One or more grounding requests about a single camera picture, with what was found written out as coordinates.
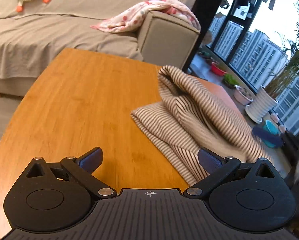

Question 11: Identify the green palm plant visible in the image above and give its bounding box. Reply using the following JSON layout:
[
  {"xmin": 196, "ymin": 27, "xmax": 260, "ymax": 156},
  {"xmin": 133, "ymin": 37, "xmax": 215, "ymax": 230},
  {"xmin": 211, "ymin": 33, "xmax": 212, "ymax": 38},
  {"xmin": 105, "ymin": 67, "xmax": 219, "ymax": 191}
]
[{"xmin": 263, "ymin": 0, "xmax": 299, "ymax": 100}]

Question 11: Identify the grey sofa cover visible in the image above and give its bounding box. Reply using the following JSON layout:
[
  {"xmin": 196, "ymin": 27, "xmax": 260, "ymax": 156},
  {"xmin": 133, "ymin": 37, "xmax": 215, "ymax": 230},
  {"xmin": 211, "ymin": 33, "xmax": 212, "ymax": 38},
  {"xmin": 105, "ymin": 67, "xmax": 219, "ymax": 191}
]
[{"xmin": 0, "ymin": 0, "xmax": 145, "ymax": 80}]

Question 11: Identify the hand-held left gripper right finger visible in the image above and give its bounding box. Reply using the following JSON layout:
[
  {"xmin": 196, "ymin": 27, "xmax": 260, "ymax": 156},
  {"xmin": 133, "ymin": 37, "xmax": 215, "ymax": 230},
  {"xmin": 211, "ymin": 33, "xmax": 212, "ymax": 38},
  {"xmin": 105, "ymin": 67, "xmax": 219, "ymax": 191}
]
[{"xmin": 184, "ymin": 148, "xmax": 277, "ymax": 200}]

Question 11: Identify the black window frame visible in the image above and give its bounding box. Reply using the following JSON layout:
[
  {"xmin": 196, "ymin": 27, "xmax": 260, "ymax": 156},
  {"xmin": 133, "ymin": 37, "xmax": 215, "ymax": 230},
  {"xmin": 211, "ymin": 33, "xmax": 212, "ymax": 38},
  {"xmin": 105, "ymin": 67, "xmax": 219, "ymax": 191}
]
[{"xmin": 182, "ymin": 0, "xmax": 299, "ymax": 143}]

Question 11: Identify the red basin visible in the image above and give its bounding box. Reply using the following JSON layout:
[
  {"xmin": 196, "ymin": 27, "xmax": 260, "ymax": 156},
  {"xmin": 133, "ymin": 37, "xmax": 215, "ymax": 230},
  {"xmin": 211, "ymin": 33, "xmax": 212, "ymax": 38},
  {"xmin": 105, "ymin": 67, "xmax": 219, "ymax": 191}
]
[{"xmin": 211, "ymin": 62, "xmax": 227, "ymax": 76}]

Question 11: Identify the pink floral blanket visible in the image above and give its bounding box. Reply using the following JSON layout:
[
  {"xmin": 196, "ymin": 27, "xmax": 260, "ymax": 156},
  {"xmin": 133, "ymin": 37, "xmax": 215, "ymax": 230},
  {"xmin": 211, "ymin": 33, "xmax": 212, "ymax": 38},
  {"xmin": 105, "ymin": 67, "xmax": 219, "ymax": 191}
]
[{"xmin": 90, "ymin": 0, "xmax": 201, "ymax": 34}]

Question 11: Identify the small green potted plant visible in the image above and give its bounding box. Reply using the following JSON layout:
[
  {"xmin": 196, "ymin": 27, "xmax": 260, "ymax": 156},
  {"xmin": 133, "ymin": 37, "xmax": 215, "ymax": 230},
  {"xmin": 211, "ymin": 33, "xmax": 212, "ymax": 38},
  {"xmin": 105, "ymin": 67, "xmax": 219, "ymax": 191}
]
[{"xmin": 223, "ymin": 74, "xmax": 240, "ymax": 89}]

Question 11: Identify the white ribbed plant pot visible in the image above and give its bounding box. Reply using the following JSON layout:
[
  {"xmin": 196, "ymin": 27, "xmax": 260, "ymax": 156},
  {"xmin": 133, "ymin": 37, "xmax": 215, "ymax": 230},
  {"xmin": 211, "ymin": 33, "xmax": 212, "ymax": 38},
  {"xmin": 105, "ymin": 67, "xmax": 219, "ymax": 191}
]
[{"xmin": 245, "ymin": 85, "xmax": 279, "ymax": 124}]

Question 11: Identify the beige sofa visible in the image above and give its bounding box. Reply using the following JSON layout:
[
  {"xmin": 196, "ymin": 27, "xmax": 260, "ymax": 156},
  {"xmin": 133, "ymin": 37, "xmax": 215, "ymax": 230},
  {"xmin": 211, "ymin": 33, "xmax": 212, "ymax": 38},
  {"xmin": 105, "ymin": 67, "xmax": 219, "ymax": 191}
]
[{"xmin": 0, "ymin": 0, "xmax": 201, "ymax": 98}]

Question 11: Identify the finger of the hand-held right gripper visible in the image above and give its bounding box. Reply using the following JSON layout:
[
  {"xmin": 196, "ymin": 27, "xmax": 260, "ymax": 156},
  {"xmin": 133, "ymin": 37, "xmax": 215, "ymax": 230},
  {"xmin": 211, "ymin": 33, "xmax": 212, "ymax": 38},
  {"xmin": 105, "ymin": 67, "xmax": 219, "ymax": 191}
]
[{"xmin": 252, "ymin": 127, "xmax": 299, "ymax": 148}]

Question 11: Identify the teal basin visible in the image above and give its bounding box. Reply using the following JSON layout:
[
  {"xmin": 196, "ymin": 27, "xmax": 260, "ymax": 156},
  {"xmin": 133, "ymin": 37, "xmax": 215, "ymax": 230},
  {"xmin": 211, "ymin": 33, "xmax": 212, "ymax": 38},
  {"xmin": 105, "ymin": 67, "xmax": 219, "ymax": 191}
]
[{"xmin": 262, "ymin": 119, "xmax": 282, "ymax": 148}]

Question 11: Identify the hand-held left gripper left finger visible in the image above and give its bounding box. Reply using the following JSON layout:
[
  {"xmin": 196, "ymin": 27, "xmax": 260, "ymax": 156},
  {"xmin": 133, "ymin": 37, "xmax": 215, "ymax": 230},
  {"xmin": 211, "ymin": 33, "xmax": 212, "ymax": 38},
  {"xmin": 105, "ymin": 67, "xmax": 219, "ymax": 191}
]
[{"xmin": 26, "ymin": 147, "xmax": 117, "ymax": 198}]

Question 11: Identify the pink basin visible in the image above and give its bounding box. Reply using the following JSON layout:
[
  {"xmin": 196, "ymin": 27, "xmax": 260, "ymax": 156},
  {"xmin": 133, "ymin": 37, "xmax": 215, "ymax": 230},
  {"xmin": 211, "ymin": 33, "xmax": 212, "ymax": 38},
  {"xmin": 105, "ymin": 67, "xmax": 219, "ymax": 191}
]
[{"xmin": 233, "ymin": 85, "xmax": 254, "ymax": 105}]

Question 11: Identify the striped beige sweater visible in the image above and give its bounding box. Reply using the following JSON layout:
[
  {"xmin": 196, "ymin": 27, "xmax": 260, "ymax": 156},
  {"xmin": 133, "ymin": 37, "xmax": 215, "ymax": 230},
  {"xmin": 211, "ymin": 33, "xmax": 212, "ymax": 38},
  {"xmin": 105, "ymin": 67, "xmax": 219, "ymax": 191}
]
[{"xmin": 131, "ymin": 65, "xmax": 275, "ymax": 185}]

